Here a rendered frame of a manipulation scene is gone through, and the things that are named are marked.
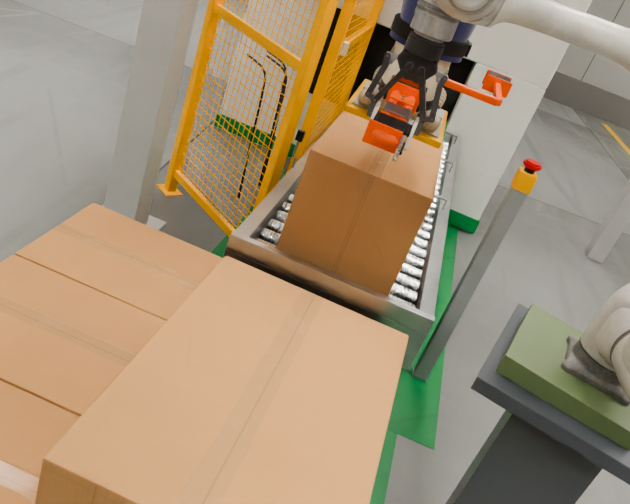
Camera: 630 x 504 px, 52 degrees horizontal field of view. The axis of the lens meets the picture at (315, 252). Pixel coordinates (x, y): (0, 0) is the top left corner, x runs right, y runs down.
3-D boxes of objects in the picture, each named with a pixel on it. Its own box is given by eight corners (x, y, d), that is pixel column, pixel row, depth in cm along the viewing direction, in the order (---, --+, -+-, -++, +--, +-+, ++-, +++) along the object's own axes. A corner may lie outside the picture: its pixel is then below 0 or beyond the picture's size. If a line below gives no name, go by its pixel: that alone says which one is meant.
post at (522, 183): (413, 367, 286) (519, 165, 239) (427, 373, 285) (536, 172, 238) (411, 376, 280) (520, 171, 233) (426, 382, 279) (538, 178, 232)
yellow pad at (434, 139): (417, 105, 211) (423, 91, 208) (446, 117, 210) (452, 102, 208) (405, 136, 181) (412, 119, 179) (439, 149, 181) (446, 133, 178)
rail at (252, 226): (347, 120, 423) (357, 93, 414) (354, 123, 422) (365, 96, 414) (216, 280, 219) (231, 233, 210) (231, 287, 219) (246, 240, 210)
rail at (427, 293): (440, 159, 419) (453, 132, 410) (448, 162, 418) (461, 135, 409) (396, 358, 215) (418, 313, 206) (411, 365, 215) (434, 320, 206)
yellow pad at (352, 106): (362, 83, 212) (368, 69, 209) (391, 95, 211) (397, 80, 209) (342, 110, 182) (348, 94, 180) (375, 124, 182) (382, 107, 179)
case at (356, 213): (313, 196, 268) (347, 105, 250) (403, 233, 266) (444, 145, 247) (272, 257, 215) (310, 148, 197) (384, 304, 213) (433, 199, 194)
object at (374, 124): (367, 129, 143) (375, 108, 140) (399, 142, 143) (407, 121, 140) (361, 141, 136) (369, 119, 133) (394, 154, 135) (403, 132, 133)
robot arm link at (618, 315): (625, 345, 175) (675, 281, 165) (650, 391, 159) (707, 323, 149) (571, 326, 173) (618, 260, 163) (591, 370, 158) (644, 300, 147)
